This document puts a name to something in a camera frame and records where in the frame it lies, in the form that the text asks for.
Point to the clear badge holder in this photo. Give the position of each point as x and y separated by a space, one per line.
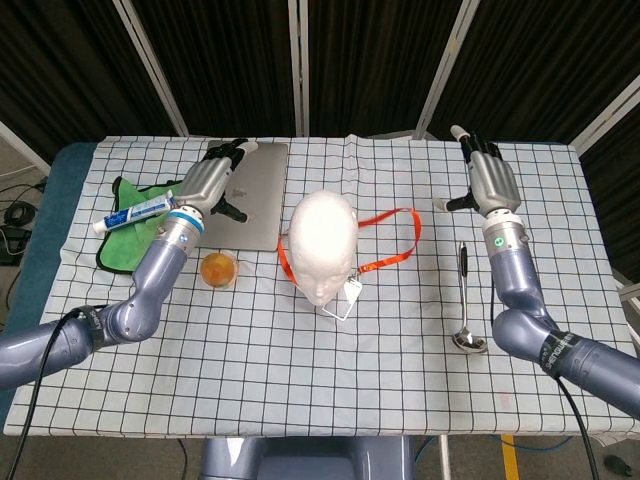
352 290

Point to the white blue toothpaste tube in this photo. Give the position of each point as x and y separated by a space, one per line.
140 211

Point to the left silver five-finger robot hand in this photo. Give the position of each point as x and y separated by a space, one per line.
205 180

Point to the black pleated screen panel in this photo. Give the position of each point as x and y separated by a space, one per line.
540 65
65 65
620 200
225 65
370 65

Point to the grey closed laptop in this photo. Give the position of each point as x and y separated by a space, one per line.
260 210

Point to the white screen frame post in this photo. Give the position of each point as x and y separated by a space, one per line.
25 145
150 70
445 70
607 117
298 70

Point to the green microfibre cloth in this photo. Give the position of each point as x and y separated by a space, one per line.
125 245

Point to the white black checked tablecloth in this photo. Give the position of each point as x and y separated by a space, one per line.
400 350

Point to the clear cup with orange jelly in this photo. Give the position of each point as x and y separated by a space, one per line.
218 270

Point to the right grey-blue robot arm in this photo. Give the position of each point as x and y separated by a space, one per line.
515 280

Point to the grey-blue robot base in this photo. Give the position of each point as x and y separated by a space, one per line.
310 460

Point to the black power adapter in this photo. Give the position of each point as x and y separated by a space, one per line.
12 245

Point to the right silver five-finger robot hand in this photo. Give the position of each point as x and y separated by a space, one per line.
492 180

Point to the blue padded table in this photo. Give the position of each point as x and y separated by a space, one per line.
60 200

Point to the white table leg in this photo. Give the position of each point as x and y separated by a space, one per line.
445 457

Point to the white foam mannequin head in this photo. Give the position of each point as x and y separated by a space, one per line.
322 235

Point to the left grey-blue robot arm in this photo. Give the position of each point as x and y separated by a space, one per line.
150 280

